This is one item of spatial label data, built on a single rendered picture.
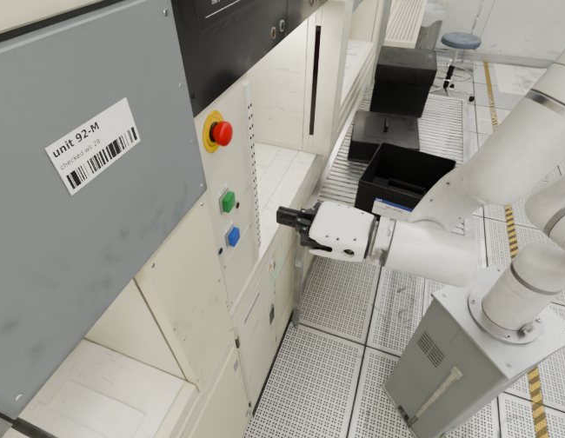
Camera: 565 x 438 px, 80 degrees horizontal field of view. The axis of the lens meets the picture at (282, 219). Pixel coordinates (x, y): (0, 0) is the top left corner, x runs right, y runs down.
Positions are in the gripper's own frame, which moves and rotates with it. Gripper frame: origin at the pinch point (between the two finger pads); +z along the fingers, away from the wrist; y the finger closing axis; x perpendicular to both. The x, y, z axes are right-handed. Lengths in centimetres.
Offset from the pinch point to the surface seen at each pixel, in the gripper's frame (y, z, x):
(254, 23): 16.7, 12.4, 26.8
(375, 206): 50, -15, -36
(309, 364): 25, -4, -120
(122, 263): -25.9, 11.5, 12.0
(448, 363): 17, -48, -63
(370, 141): 89, -6, -34
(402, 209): 49, -23, -33
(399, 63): 139, -8, -19
